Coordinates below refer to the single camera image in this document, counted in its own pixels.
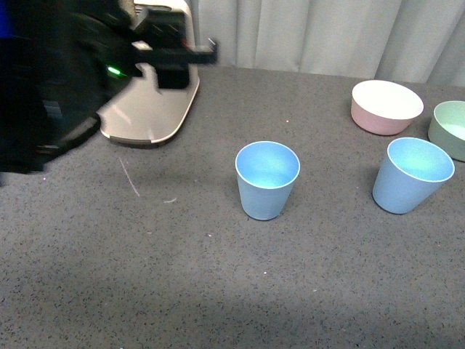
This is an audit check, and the pink bowl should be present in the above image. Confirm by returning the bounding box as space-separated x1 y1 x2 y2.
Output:
351 80 424 136

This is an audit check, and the white two-slot toaster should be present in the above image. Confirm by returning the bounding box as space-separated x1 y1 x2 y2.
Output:
99 1 204 145

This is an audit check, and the light blue cup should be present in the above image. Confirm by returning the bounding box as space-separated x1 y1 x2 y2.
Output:
372 137 455 214
235 141 301 221

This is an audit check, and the pale green bowl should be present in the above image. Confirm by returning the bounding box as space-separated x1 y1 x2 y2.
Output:
428 100 465 162

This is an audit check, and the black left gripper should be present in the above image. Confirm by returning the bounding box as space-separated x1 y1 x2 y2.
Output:
1 1 219 175

